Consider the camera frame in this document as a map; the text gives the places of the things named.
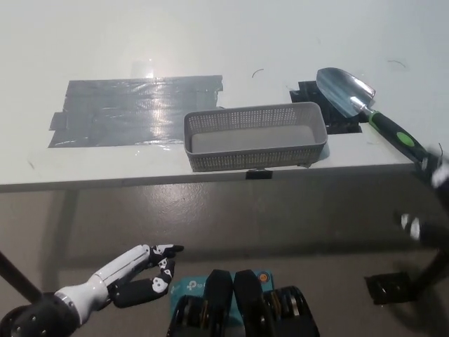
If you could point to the teal tp-link box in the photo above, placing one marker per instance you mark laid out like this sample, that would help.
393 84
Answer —
189 286

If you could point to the teal box with black feet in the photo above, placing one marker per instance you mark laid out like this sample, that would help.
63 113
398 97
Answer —
245 298

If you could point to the large grey duct tape patch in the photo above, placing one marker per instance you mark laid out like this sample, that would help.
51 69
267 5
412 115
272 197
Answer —
122 112

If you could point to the small black tape strip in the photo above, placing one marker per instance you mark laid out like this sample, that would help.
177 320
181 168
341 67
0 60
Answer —
259 174

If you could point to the black diagonal table leg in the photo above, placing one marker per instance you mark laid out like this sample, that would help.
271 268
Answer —
426 270
19 274

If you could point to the grey perforated plastic basket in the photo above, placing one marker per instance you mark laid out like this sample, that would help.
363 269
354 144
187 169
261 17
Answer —
252 144

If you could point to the black floor tape patch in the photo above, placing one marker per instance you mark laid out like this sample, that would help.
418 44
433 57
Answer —
389 288

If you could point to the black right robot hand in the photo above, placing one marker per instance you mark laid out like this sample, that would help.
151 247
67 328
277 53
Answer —
438 210

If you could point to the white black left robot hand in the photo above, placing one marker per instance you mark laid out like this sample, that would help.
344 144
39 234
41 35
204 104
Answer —
105 277

